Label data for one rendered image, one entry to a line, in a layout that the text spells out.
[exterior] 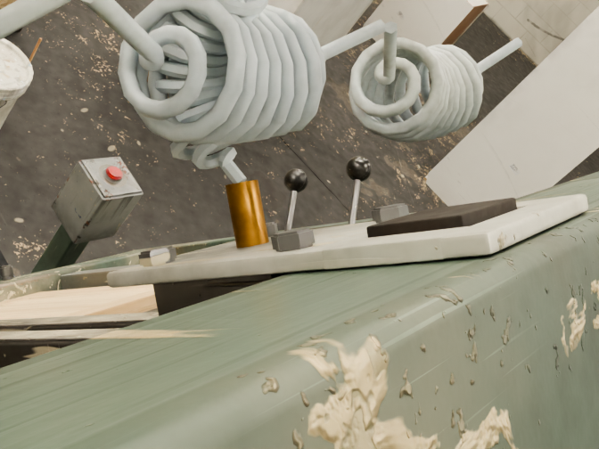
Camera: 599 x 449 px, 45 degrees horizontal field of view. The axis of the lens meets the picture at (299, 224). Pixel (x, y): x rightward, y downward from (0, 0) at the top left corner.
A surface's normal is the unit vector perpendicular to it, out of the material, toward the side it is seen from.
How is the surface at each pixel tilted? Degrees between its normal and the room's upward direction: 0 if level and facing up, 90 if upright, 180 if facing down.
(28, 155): 0
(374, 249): 90
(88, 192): 90
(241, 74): 47
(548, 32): 90
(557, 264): 32
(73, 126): 0
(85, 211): 90
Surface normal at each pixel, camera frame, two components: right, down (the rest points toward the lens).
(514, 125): -0.48, 0.30
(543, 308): 0.77, -0.11
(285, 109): 0.47, 0.63
